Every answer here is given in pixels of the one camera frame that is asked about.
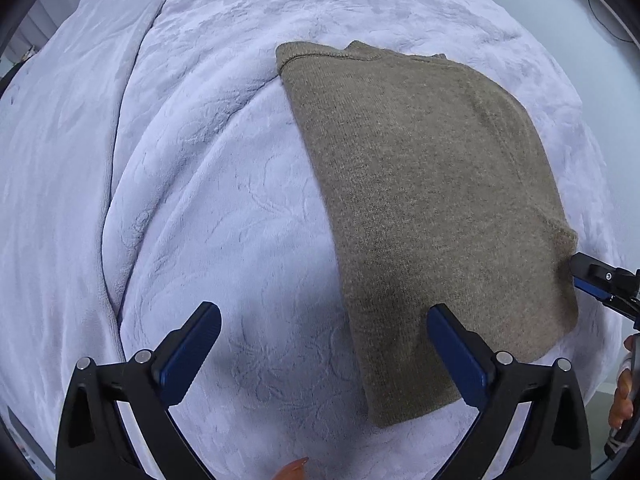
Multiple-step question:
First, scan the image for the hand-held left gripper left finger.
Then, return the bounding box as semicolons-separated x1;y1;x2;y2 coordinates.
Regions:
56;301;222;480

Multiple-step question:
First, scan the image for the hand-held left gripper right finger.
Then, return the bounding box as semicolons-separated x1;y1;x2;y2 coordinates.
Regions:
426;302;593;480

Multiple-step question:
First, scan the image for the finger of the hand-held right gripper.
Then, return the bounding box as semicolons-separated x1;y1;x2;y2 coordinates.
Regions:
570;252;640;322

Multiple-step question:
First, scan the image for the person's right hand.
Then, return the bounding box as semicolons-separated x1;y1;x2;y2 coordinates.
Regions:
609;334;637;430

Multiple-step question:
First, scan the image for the black wall cable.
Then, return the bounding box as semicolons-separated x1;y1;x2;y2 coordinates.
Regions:
585;0;633;43

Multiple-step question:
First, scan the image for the brown knit sweater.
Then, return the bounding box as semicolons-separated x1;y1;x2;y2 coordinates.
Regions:
275;40;581;428

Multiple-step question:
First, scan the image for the lavender plush blanket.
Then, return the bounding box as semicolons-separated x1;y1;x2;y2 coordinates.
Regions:
0;0;621;480

